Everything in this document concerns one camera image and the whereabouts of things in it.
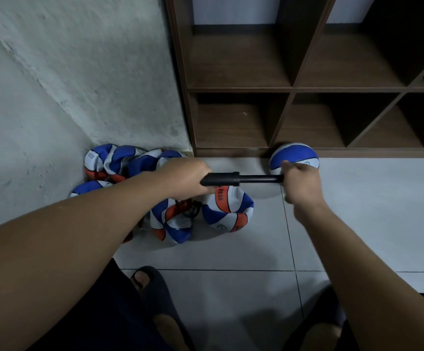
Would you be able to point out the person's left hand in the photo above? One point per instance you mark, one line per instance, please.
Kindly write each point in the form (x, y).
(184, 177)

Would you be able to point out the person's right hand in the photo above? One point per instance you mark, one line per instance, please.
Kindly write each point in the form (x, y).
(303, 185)

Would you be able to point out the black hand pump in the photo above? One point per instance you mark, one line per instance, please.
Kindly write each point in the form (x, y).
(223, 179)

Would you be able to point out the brown wooden cubby shelf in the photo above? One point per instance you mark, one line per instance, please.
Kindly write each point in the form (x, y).
(238, 65)

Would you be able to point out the person's right forearm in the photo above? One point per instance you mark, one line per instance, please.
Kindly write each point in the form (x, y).
(373, 281)

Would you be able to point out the person's left forearm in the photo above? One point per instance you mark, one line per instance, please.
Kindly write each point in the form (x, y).
(55, 259)

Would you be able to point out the person's left foot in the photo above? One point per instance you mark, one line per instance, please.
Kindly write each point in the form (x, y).
(142, 280)

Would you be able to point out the black sandal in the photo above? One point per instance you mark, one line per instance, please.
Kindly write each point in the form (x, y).
(325, 310)
(162, 296)

